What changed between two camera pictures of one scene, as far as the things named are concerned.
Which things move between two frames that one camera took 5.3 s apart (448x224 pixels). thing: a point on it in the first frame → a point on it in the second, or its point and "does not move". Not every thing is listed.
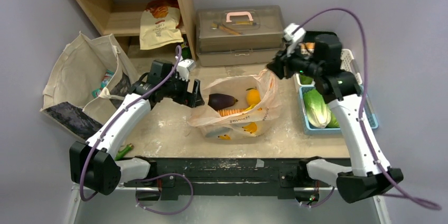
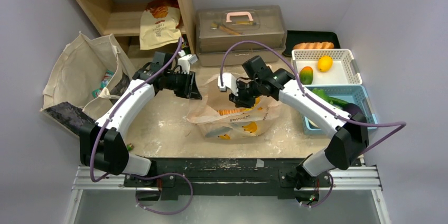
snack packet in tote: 108,75 does not move
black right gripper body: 282,64 → 239,97
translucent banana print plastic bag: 264,118 does not move
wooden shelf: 114,1 does not move
